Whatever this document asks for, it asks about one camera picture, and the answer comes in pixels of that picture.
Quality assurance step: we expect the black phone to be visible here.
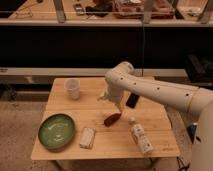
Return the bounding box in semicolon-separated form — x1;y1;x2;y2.
126;93;139;108

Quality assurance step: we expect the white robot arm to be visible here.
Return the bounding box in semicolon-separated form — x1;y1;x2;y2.
100;61;213;171

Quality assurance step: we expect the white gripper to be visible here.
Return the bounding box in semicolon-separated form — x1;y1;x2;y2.
97;87;123;112

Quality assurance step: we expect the white plastic bottle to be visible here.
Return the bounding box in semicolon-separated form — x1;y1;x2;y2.
129;117;153;155

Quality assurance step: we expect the black device on shelf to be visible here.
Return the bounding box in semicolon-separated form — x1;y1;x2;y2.
73;3;85;16

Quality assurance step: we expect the green ceramic bowl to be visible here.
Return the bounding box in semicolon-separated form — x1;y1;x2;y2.
38;113;75;150

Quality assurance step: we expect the translucent plastic cup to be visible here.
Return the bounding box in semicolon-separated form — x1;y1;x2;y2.
64;78;80;100

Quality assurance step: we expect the wooden table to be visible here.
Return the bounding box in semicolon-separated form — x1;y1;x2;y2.
31;77;180;160

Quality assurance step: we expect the tray of items on shelf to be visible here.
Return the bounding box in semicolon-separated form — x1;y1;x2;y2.
113;0;175;19

